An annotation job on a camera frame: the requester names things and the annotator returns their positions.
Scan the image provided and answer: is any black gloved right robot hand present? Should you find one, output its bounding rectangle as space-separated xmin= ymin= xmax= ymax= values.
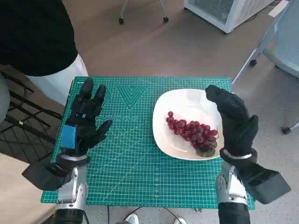
xmin=205 ymin=84 xmax=259 ymax=156

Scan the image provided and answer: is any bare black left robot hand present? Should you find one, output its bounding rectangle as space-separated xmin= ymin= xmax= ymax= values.
xmin=60 ymin=77 xmax=113 ymax=156

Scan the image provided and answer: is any red toy grape bunch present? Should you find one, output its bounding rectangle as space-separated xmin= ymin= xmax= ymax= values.
xmin=166 ymin=111 xmax=219 ymax=157

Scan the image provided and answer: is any white square plate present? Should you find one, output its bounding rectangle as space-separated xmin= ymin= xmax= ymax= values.
xmin=152 ymin=88 xmax=224 ymax=161

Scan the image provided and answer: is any black metal rack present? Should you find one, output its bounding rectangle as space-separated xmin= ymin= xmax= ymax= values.
xmin=0 ymin=70 xmax=63 ymax=164

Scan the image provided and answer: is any green cutting mat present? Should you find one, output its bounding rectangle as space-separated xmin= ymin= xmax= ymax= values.
xmin=40 ymin=76 xmax=256 ymax=210

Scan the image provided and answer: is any grey round seat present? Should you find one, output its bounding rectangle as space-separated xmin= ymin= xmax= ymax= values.
xmin=0 ymin=74 xmax=11 ymax=123

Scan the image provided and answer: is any light blue chair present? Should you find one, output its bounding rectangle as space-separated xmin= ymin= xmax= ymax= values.
xmin=231 ymin=0 xmax=299 ymax=135

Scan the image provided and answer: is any person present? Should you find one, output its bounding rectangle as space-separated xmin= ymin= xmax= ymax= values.
xmin=0 ymin=0 xmax=89 ymax=107

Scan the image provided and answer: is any light wooden desk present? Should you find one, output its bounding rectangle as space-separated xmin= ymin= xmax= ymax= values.
xmin=0 ymin=153 xmax=59 ymax=224

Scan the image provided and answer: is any white mesh cabinet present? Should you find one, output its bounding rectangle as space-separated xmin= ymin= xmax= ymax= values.
xmin=183 ymin=0 xmax=276 ymax=34

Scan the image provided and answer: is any office chair base with castors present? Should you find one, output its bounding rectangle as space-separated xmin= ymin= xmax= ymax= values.
xmin=118 ymin=0 xmax=169 ymax=25

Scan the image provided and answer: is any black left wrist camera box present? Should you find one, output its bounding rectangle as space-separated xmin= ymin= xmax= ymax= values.
xmin=21 ymin=162 xmax=73 ymax=191

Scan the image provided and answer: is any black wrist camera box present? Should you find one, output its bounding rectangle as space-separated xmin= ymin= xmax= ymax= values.
xmin=21 ymin=162 xmax=73 ymax=191
xmin=238 ymin=163 xmax=292 ymax=205

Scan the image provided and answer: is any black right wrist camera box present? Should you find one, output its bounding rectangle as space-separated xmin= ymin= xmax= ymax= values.
xmin=238 ymin=163 xmax=292 ymax=205

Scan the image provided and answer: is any black floor cable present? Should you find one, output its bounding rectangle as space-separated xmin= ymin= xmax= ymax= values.
xmin=106 ymin=206 xmax=178 ymax=224

